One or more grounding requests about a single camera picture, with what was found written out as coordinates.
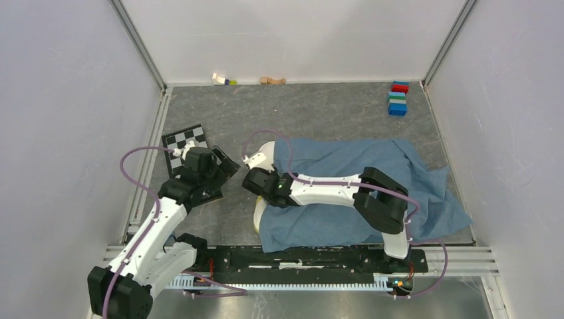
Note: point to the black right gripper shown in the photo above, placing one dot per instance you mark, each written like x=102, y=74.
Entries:
x=269, y=173

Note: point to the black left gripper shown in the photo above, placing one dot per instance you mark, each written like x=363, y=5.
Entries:
x=227, y=168

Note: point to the blue fabric pillowcase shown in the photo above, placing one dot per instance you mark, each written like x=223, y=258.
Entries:
x=433, y=212

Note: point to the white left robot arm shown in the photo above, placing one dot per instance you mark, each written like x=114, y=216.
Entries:
x=129, y=284

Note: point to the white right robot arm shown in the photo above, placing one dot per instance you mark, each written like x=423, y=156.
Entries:
x=380, y=201

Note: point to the black white checkerboard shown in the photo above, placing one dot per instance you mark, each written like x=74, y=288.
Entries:
x=181, y=192

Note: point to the small white coloured toy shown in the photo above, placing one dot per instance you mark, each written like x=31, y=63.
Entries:
x=221, y=80

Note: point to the small wooden toy piece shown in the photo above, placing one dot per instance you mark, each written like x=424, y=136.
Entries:
x=265, y=80

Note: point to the light blue toothed strip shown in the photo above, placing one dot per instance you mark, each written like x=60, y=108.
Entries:
x=376, y=284

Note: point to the blue green white block stack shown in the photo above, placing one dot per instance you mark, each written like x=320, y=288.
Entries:
x=396, y=104

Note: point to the red and blue block stack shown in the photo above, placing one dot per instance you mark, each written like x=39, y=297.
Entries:
x=401, y=87

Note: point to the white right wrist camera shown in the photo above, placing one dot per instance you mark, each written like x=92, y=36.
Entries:
x=257, y=160

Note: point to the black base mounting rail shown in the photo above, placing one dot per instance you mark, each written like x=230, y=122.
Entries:
x=304, y=265

